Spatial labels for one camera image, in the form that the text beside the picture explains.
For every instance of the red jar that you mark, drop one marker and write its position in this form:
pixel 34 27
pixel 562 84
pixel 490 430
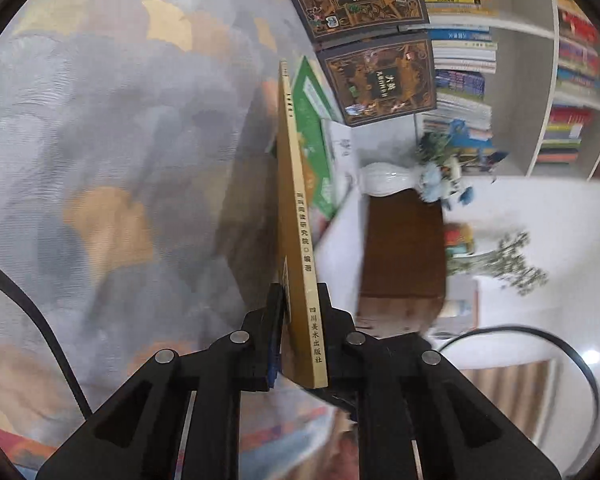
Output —
pixel 459 241

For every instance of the beige striped cloth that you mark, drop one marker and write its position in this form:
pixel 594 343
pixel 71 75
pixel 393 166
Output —
pixel 510 400

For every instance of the white bookshelf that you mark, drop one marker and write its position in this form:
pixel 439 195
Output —
pixel 520 85

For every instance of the ginkgo patterned rug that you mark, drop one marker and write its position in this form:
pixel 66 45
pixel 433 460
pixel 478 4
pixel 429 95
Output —
pixel 105 135

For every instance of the yellow book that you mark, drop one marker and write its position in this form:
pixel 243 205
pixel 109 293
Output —
pixel 300 260

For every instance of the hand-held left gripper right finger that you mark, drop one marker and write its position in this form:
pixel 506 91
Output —
pixel 332 320

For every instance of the bright green book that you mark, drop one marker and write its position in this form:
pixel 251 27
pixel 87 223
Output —
pixel 312 110

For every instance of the dried green plant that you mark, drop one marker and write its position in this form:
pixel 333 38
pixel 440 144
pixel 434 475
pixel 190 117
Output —
pixel 515 265

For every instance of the row of colourful shelved books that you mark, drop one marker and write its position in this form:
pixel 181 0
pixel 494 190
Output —
pixel 577 40

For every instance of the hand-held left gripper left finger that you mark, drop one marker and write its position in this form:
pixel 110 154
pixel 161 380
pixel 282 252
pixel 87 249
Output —
pixel 276 335

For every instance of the brown wooden cabinet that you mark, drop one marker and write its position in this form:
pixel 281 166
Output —
pixel 405 260

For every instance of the blue white artificial flowers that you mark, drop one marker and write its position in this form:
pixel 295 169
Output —
pixel 445 175

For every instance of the white ribbed vase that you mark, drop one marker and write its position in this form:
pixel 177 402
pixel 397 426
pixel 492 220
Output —
pixel 385 180

